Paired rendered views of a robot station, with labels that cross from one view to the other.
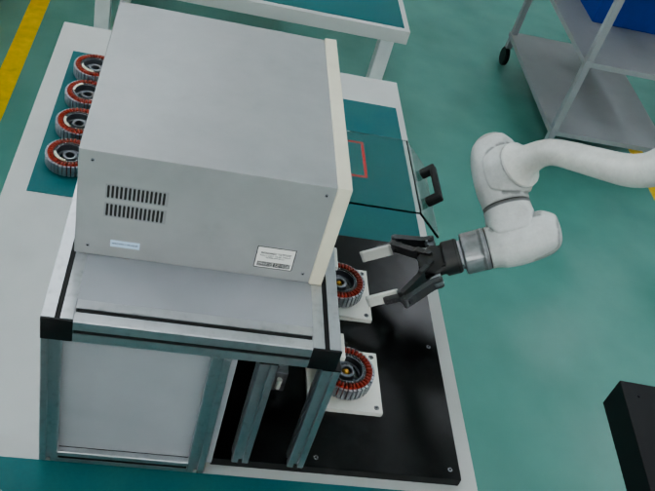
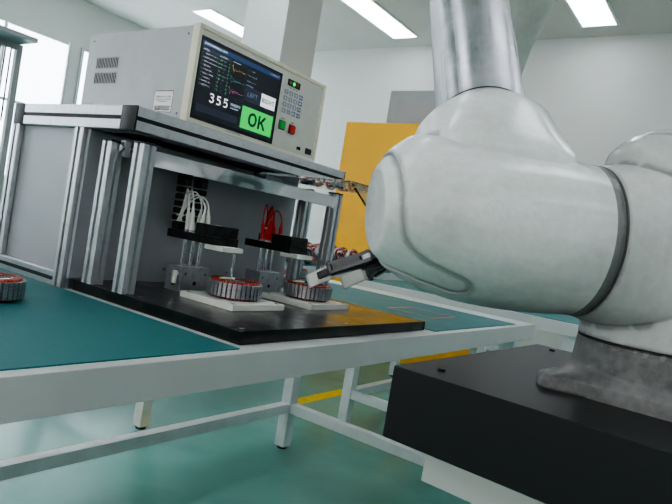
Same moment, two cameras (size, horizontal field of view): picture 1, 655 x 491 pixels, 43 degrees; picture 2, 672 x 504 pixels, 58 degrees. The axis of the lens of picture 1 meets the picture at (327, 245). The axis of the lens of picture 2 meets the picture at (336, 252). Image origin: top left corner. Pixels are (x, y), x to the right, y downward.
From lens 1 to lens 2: 1.67 m
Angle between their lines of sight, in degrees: 60
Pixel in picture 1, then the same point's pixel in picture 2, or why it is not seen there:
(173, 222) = (119, 80)
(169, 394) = (58, 184)
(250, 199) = (153, 49)
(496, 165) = not seen: hidden behind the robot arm
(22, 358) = not seen: hidden behind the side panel
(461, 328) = not seen: outside the picture
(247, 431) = (94, 238)
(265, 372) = (107, 156)
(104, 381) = (33, 173)
